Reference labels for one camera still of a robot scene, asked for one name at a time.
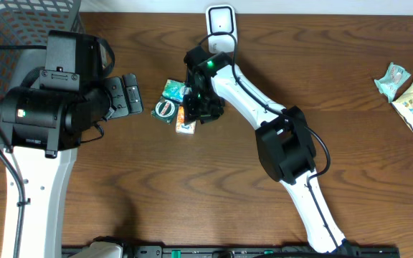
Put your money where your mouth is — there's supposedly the teal small packet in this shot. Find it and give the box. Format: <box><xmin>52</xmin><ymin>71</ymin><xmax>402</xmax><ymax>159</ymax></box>
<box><xmin>374</xmin><ymin>62</ymin><xmax>410</xmax><ymax>103</ymax></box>

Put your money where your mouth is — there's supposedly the grey plastic mesh basket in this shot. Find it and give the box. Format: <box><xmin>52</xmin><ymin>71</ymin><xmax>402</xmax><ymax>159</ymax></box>
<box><xmin>0</xmin><ymin>0</ymin><xmax>84</xmax><ymax>148</ymax></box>

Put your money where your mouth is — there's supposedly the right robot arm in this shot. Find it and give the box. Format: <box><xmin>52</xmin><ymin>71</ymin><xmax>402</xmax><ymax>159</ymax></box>
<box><xmin>183</xmin><ymin>46</ymin><xmax>346</xmax><ymax>254</ymax></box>

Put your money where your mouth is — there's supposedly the teal tissue pack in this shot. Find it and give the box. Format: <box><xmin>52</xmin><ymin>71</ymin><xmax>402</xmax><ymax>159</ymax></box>
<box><xmin>162</xmin><ymin>80</ymin><xmax>191</xmax><ymax>103</ymax></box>

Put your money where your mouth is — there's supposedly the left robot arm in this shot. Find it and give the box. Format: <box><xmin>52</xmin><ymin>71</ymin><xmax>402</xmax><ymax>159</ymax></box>
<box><xmin>0</xmin><ymin>30</ymin><xmax>143</xmax><ymax>257</ymax></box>

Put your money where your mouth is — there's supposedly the white barcode scanner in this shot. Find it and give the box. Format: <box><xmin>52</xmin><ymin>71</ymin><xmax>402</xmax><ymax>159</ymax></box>
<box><xmin>205</xmin><ymin>4</ymin><xmax>237</xmax><ymax>54</ymax></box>

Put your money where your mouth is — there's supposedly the orange small box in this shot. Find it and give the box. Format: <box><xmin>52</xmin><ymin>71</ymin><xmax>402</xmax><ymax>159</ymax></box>
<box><xmin>175</xmin><ymin>106</ymin><xmax>196</xmax><ymax>135</ymax></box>

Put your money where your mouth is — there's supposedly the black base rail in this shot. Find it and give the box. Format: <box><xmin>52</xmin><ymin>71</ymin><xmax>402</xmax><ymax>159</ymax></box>
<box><xmin>123</xmin><ymin>246</ymin><xmax>401</xmax><ymax>258</ymax></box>

